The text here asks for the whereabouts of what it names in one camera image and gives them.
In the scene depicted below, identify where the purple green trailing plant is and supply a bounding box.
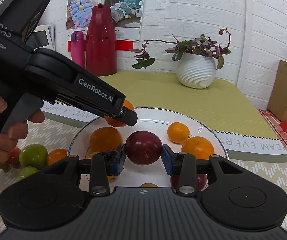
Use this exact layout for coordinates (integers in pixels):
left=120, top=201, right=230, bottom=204
left=130, top=28, right=231, bottom=70

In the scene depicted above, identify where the dark red plum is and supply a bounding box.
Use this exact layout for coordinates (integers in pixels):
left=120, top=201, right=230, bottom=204
left=124, top=131, right=163, bottom=165
left=170, top=174, right=208, bottom=191

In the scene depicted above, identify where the small orange in plate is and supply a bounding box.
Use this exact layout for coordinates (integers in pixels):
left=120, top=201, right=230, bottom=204
left=167, top=122, right=190, bottom=144

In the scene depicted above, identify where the large orange in plate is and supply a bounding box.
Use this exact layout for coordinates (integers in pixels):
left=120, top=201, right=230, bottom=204
left=89, top=127, right=123, bottom=153

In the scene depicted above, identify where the red apple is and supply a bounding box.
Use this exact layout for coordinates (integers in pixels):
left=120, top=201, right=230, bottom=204
left=7, top=146, right=21, bottom=169

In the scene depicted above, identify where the large orange tangerine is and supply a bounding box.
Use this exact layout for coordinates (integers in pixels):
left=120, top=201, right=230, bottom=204
left=104, top=100, right=137, bottom=127

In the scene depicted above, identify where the bedding calendar poster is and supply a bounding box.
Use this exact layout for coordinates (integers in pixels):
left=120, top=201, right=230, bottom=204
left=65, top=0, right=146, bottom=52

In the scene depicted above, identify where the tan longan fruit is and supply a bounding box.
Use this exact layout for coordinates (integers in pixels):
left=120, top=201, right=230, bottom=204
left=0, top=162, right=11, bottom=173

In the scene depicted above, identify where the tan longan in plate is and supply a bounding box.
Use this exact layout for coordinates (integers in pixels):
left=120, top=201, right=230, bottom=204
left=140, top=183, right=158, bottom=188

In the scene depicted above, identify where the green apple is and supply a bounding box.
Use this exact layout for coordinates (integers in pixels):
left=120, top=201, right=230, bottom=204
left=19, top=144, right=48, bottom=170
left=18, top=166, right=39, bottom=181

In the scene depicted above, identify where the green patterned tablecloth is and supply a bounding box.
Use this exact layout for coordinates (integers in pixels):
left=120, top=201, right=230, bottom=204
left=0, top=71, right=287, bottom=233

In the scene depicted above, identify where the red thermos jug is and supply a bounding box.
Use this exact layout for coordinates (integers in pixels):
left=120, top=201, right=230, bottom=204
left=85, top=3, right=117, bottom=76

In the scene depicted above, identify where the white oval plate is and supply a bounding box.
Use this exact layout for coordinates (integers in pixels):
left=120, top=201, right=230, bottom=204
left=67, top=106, right=229, bottom=190

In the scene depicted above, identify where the pink water bottle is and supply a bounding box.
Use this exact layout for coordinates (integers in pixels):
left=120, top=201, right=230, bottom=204
left=70, top=31, right=85, bottom=68

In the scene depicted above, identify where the white ribbed plant pot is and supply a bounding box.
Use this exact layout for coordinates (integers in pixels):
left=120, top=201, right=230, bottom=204
left=176, top=53, right=216, bottom=89

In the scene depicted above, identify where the dark red plum in plate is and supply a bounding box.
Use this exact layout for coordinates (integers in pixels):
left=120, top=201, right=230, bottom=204
left=170, top=174, right=208, bottom=191

